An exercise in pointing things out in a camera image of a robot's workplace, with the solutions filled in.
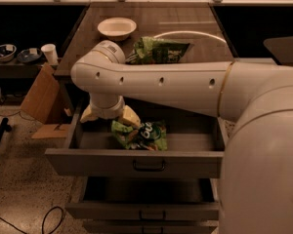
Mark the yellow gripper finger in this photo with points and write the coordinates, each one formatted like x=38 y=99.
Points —
x=88 y=115
x=129 y=117

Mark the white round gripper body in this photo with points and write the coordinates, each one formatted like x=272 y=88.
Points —
x=107 y=111

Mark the green rice chip bag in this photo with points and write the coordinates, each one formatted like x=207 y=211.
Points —
x=149 y=136

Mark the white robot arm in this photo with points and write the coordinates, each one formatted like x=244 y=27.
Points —
x=256 y=184

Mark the green chip bag on counter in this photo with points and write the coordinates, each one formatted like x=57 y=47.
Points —
x=150 y=50

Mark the open top drawer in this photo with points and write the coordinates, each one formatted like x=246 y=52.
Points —
x=195 y=147

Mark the open drawer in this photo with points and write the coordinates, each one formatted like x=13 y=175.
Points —
x=111 y=198
x=195 y=147

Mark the open middle drawer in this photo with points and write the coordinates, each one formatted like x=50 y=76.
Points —
x=111 y=198

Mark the bottom drawer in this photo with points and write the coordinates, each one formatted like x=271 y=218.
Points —
x=146 y=227

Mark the grey drawer cabinet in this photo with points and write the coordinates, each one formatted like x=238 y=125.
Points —
x=195 y=83

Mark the brown cardboard box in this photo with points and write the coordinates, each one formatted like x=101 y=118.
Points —
x=44 y=102

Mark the white paper cup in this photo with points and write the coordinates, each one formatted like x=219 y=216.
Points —
x=50 y=52

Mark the white bowl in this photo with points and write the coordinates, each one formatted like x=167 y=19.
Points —
x=117 y=29

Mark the blue bowl right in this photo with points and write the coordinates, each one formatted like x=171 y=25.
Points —
x=30 y=55

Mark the blue bowl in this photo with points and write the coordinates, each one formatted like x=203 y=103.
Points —
x=7 y=52
x=30 y=55

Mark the grey side shelf left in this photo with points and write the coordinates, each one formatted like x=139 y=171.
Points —
x=17 y=70

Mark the blue bowl left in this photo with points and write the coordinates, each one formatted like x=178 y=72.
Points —
x=7 y=52

